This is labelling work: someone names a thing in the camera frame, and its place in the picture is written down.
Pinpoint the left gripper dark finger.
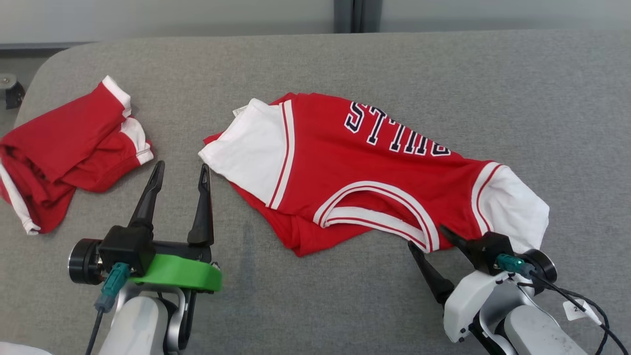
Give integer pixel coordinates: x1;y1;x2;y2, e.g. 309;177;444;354
128;160;166;231
187;164;215;247

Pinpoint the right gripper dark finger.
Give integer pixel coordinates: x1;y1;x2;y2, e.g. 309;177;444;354
439;224;475;258
408;241;455;305

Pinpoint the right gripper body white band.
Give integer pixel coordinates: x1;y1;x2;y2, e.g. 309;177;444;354
443;269;526;343

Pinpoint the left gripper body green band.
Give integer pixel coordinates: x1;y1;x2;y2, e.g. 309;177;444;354
129;240;223;292

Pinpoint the red shorts white trim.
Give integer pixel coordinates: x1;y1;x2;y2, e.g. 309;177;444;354
0;75;154;235

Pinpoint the red Bulls 23 jersey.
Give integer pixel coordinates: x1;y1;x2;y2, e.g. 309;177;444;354
198;92;550;258

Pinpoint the right gripper black cylinder motor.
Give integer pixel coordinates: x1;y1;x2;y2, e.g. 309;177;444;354
522;249;558;294

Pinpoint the gripper black cylinder motor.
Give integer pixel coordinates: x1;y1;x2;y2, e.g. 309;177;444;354
68;239;103;285
522;249;558;294

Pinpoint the left gripper black cylinder motor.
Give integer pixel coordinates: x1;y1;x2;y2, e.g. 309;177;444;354
68;239;103;285

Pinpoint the grey fabric sofa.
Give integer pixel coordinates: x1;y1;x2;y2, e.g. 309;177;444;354
0;29;631;355

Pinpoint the black caster wheel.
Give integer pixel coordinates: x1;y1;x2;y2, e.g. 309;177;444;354
0;74;26;110

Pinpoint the right black cable teal plug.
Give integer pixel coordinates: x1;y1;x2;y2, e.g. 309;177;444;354
496;254;631;355

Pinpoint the black cable teal plug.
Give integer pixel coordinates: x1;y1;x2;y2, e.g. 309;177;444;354
86;263;131;355
496;254;631;355

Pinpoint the left black cable teal plug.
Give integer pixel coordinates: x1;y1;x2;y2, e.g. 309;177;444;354
86;263;131;355

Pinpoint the white cable label tag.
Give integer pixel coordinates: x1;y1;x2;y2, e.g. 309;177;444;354
563;299;603;326

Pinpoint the grey wall partition post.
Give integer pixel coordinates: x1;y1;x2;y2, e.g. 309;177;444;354
334;0;383;34

